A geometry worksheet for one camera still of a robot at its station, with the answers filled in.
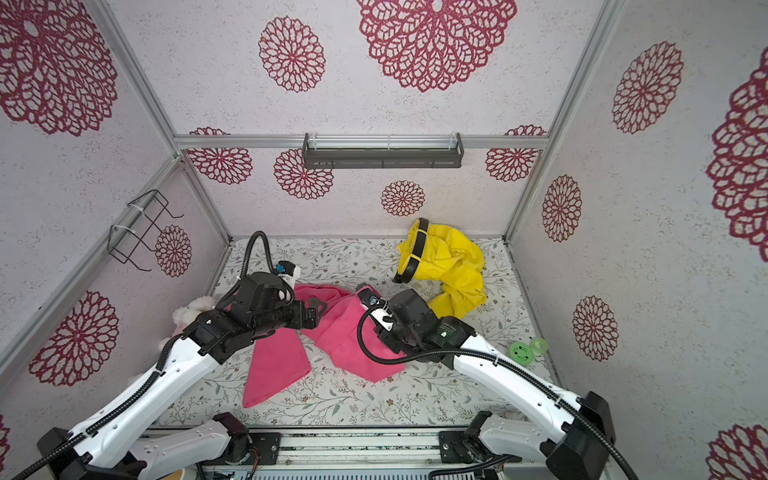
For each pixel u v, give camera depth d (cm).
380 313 63
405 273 100
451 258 103
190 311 82
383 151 92
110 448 38
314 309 65
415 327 54
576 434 39
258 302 54
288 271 63
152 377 43
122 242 73
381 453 75
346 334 80
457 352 49
